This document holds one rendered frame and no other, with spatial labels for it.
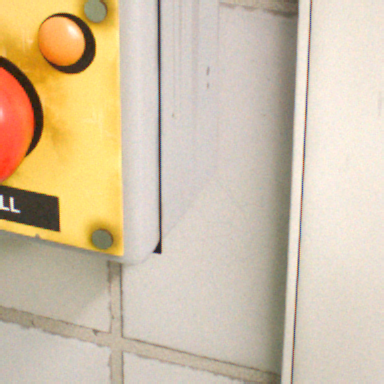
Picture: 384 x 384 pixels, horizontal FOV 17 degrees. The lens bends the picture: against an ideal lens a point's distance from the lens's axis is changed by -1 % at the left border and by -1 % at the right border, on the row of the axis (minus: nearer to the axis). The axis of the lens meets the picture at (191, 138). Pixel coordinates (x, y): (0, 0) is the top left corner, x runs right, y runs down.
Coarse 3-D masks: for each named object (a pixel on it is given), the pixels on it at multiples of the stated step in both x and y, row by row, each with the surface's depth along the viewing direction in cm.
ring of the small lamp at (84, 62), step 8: (56, 16) 38; (64, 16) 38; (72, 16) 38; (80, 24) 38; (88, 32) 38; (88, 40) 38; (88, 48) 38; (96, 48) 38; (88, 56) 38; (72, 64) 38; (80, 64) 38; (88, 64) 38; (64, 72) 39; (72, 72) 39
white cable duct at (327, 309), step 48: (336, 0) 40; (336, 48) 41; (336, 96) 42; (336, 144) 43; (336, 192) 43; (288, 240) 45; (336, 240) 44; (288, 288) 46; (336, 288) 45; (288, 336) 47; (336, 336) 46
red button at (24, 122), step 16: (0, 80) 38; (16, 80) 39; (0, 96) 38; (16, 96) 38; (0, 112) 38; (16, 112) 38; (32, 112) 39; (0, 128) 38; (16, 128) 38; (32, 128) 39; (0, 144) 38; (16, 144) 38; (0, 160) 38; (16, 160) 39; (0, 176) 39
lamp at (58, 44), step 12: (48, 24) 38; (60, 24) 37; (72, 24) 37; (48, 36) 38; (60, 36) 37; (72, 36) 37; (48, 48) 38; (60, 48) 37; (72, 48) 37; (84, 48) 38; (60, 60) 38; (72, 60) 38
